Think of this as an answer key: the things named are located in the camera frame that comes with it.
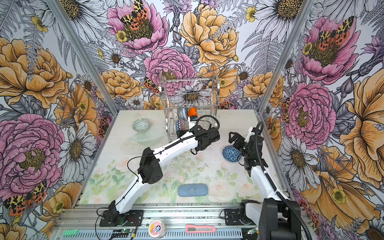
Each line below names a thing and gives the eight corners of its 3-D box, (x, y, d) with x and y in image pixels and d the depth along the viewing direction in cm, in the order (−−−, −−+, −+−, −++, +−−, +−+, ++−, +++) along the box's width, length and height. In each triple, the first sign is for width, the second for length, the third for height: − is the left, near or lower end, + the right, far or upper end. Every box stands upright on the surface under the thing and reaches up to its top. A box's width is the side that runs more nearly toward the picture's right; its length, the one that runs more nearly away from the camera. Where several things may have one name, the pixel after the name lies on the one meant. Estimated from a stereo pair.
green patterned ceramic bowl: (133, 132, 110) (131, 128, 107) (136, 122, 117) (135, 118, 113) (148, 132, 110) (146, 128, 107) (150, 122, 117) (149, 118, 113)
